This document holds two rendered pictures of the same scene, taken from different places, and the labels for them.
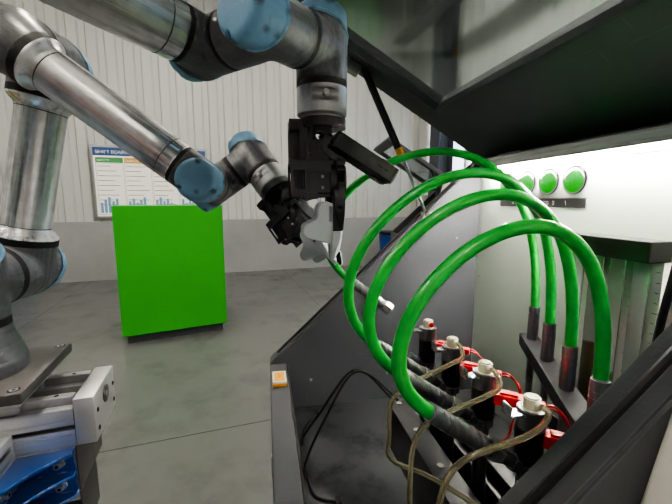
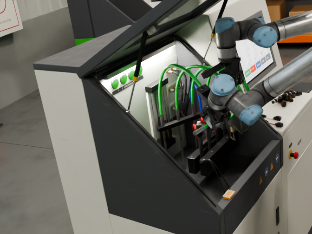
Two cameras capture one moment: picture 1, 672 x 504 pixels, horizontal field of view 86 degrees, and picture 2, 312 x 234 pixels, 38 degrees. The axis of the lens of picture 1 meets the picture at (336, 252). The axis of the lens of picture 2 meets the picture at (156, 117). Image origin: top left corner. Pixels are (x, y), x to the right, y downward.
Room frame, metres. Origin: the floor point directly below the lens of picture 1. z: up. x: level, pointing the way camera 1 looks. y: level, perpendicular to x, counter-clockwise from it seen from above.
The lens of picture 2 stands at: (1.95, 1.09, 1.97)
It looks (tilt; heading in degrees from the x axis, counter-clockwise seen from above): 23 degrees down; 228
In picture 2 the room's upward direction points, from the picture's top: 8 degrees counter-clockwise
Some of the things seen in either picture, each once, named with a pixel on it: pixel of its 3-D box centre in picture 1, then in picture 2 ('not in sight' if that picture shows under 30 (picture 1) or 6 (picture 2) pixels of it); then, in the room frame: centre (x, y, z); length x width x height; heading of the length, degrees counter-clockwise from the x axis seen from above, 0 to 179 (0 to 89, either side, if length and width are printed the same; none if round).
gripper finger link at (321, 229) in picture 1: (322, 232); not in sight; (0.55, 0.02, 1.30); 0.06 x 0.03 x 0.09; 101
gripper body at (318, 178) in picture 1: (317, 161); (229, 71); (0.56, 0.03, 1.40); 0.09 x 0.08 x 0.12; 101
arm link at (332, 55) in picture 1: (320, 48); (226, 32); (0.56, 0.02, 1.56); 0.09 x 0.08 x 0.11; 144
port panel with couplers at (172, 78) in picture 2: not in sight; (175, 87); (0.39, -0.46, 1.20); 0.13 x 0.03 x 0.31; 11
